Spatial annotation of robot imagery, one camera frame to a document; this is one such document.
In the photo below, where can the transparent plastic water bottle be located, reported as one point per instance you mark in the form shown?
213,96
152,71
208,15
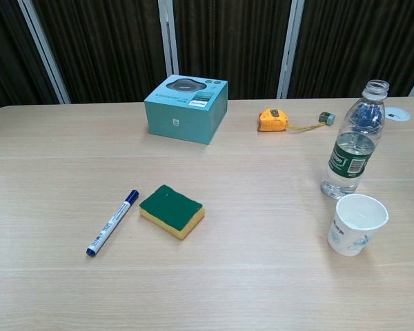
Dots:
351,162

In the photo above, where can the white paper cup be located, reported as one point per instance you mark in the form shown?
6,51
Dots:
345,238

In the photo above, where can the teal cardboard product box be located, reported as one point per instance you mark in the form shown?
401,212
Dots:
179,120

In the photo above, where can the green and yellow sponge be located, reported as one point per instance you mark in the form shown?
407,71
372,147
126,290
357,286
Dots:
170,207

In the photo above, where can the yellow tape measure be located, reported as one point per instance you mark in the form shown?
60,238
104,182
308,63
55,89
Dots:
270,120

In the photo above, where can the blue whiteboard marker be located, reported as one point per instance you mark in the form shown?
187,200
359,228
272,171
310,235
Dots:
112,222

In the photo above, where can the dark ribbed partition panel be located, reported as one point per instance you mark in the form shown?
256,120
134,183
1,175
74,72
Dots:
7,51
359,41
227,41
107,45

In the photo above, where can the blue toy building block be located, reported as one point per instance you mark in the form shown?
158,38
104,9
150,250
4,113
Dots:
365,115

